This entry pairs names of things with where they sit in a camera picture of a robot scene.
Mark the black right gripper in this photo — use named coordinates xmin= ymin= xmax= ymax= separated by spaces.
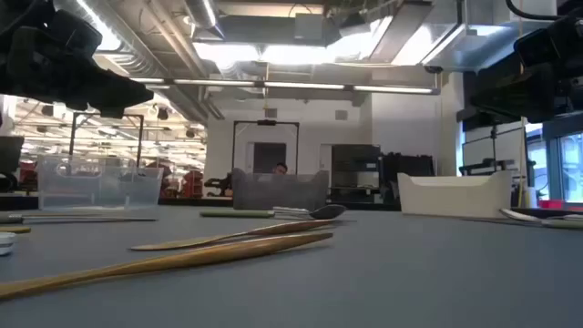
xmin=469 ymin=58 xmax=583 ymax=125

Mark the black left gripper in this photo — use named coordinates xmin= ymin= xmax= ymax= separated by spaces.
xmin=0 ymin=26 xmax=155 ymax=120

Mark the dark grey utensil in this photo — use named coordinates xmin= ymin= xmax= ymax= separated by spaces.
xmin=0 ymin=213 xmax=159 ymax=225

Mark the green-handled utensil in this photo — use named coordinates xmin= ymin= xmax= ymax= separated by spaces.
xmin=199 ymin=209 xmax=276 ymax=220

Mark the silver utensil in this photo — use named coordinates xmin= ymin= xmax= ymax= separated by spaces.
xmin=272 ymin=206 xmax=315 ymax=221

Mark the dark grey spoon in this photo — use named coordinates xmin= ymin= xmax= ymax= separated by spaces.
xmin=291 ymin=204 xmax=348 ymax=221

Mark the yellow pole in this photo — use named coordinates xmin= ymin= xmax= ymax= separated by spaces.
xmin=518 ymin=117 xmax=528 ymax=209

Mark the clear plastic bin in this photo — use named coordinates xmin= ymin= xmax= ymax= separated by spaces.
xmin=37 ymin=154 xmax=164 ymax=211

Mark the red cart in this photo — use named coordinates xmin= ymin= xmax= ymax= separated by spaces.
xmin=181 ymin=169 xmax=204 ymax=198

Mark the white plastic bin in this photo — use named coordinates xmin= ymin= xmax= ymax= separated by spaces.
xmin=397 ymin=170 xmax=514 ymax=219

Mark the black chair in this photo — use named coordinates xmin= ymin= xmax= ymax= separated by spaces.
xmin=0 ymin=135 xmax=26 ymax=193

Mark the black equipment rack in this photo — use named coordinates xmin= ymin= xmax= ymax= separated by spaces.
xmin=381 ymin=153 xmax=435 ymax=204

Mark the black shelf cabinet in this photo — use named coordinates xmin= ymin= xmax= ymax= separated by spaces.
xmin=331 ymin=144 xmax=382 ymax=204

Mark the white round cap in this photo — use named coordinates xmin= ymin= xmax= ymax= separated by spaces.
xmin=0 ymin=231 xmax=17 ymax=257

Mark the grey translucent bin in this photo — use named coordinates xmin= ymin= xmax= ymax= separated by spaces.
xmin=231 ymin=168 xmax=330 ymax=211

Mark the ceiling light strip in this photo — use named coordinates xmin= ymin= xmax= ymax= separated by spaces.
xmin=129 ymin=77 xmax=441 ymax=97

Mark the black metal frame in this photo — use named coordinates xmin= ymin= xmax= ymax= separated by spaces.
xmin=69 ymin=112 xmax=145 ymax=168
xmin=231 ymin=119 xmax=301 ymax=175

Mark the silver ventilation duct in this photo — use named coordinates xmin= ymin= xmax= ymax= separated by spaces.
xmin=54 ymin=0 xmax=225 ymax=122

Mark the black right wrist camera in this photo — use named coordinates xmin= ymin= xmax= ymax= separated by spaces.
xmin=514 ymin=15 xmax=583 ymax=69

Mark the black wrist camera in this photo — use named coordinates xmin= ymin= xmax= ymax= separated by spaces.
xmin=43 ymin=8 xmax=104 ymax=61
xmin=514 ymin=15 xmax=583 ymax=69

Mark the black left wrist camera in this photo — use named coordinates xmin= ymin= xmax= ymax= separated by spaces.
xmin=43 ymin=8 xmax=104 ymax=61

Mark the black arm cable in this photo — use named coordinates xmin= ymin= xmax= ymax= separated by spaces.
xmin=504 ymin=0 xmax=566 ymax=22

